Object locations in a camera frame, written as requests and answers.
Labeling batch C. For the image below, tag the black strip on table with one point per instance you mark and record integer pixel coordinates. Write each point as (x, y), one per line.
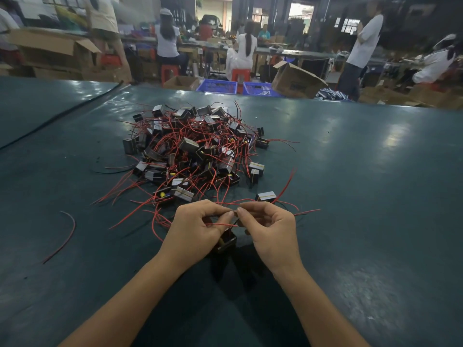
(61, 115)

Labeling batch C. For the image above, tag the tilted cardboard box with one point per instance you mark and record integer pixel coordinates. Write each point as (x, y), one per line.
(296, 81)

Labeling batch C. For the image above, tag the flat cardboard boxes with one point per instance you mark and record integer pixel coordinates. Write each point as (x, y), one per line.
(408, 97)

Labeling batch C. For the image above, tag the large open cardboard box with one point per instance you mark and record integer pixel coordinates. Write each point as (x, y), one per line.
(54, 54)

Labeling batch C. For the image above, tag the person's left forearm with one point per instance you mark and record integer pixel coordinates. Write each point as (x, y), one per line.
(126, 303)

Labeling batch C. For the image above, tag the blue plastic crate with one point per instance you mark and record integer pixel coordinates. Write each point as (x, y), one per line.
(217, 86)
(261, 89)

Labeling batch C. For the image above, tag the person's right hand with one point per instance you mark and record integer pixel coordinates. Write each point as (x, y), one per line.
(275, 238)

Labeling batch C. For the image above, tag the red plastic stool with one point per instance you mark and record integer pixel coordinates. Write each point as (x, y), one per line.
(170, 72)
(241, 77)

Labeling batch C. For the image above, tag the heap of black parts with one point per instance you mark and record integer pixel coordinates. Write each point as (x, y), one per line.
(331, 95)

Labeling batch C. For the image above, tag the person's right forearm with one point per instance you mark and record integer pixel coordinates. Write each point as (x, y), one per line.
(318, 310)

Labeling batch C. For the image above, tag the small open cardboard box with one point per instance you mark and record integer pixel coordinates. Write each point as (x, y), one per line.
(181, 83)

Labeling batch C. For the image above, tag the long work table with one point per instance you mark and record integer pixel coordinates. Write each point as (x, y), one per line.
(289, 51)

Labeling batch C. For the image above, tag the person's left thumb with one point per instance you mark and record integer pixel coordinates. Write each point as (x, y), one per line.
(220, 222)

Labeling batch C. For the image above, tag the person's right thumb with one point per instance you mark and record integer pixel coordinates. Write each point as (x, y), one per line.
(245, 218)

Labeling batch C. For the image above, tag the person's left hand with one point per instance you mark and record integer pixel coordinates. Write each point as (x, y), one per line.
(188, 231)

